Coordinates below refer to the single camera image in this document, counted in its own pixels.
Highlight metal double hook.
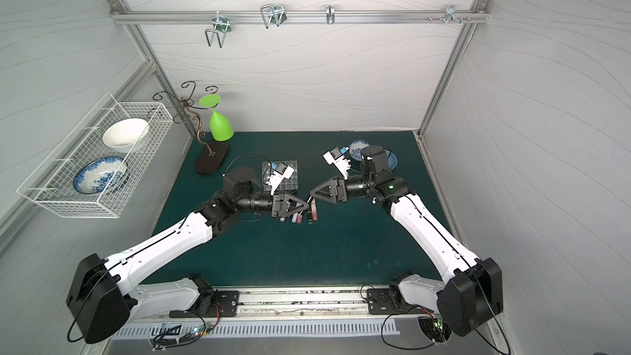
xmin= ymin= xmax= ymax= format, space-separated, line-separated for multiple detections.
xmin=260 ymin=4 xmax=287 ymax=29
xmin=205 ymin=15 xmax=232 ymax=49

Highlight left base cables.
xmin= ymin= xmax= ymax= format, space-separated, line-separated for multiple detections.
xmin=150 ymin=300 xmax=223 ymax=351

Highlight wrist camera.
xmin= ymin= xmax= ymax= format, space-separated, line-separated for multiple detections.
xmin=267 ymin=162 xmax=295 ymax=195
xmin=323 ymin=146 xmax=351 ymax=180

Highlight metal clip hook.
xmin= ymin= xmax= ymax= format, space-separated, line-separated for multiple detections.
xmin=325 ymin=5 xmax=335 ymax=25

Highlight green plastic goblet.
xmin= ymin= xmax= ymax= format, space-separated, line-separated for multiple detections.
xmin=199 ymin=95 xmax=234 ymax=141

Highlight white bowl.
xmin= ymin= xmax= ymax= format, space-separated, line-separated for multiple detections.
xmin=102 ymin=118 xmax=150 ymax=154

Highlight copper wire stand black base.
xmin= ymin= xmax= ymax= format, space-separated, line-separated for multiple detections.
xmin=152 ymin=81 xmax=230 ymax=175

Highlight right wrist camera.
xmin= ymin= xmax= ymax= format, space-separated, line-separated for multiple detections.
xmin=323 ymin=146 xmax=351 ymax=180

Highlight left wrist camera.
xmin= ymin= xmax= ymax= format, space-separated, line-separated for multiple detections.
xmin=267 ymin=162 xmax=295 ymax=195

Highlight white wire basket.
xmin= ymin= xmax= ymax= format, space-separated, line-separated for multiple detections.
xmin=17 ymin=94 xmax=174 ymax=219

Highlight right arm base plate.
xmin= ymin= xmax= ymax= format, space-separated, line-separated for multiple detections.
xmin=363 ymin=287 xmax=432 ymax=316

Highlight metal double hook middle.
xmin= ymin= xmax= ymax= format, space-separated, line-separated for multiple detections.
xmin=260 ymin=4 xmax=287 ymax=29

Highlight blue floral bowl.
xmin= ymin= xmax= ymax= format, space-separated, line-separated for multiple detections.
xmin=348 ymin=139 xmax=371 ymax=161

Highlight aluminium cross rail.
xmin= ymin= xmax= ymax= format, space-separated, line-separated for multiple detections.
xmin=111 ymin=1 xmax=491 ymax=26

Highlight light blue bowl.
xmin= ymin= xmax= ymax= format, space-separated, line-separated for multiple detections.
xmin=386 ymin=151 xmax=399 ymax=169

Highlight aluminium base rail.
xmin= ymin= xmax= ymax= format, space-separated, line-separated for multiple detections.
xmin=103 ymin=283 xmax=504 ymax=325

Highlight right base cable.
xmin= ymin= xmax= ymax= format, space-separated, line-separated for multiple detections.
xmin=358 ymin=283 xmax=442 ymax=351

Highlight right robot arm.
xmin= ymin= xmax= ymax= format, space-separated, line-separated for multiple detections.
xmin=310 ymin=146 xmax=504 ymax=337

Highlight round floor port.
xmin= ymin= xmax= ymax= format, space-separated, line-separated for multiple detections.
xmin=417 ymin=316 xmax=452 ymax=343

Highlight pink ombre lip gloss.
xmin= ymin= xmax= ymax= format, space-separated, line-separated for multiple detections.
xmin=307 ymin=205 xmax=317 ymax=223

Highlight white cable duct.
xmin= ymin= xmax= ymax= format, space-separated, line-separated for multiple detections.
xmin=111 ymin=318 xmax=400 ymax=340

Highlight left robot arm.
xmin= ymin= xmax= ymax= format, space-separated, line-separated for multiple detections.
xmin=66 ymin=166 xmax=310 ymax=344

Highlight blue floral plate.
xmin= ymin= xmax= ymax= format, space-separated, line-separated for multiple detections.
xmin=72 ymin=156 xmax=128 ymax=195

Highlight clear acrylic lipstick organizer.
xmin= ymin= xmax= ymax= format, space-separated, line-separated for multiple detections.
xmin=261 ymin=160 xmax=298 ymax=193

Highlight metal double hook left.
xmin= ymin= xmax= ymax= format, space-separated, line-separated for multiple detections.
xmin=205 ymin=15 xmax=232 ymax=49

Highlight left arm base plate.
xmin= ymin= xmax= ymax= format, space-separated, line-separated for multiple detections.
xmin=169 ymin=290 xmax=240 ymax=318

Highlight metal hook right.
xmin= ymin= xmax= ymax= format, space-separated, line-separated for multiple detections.
xmin=427 ymin=5 xmax=471 ymax=25

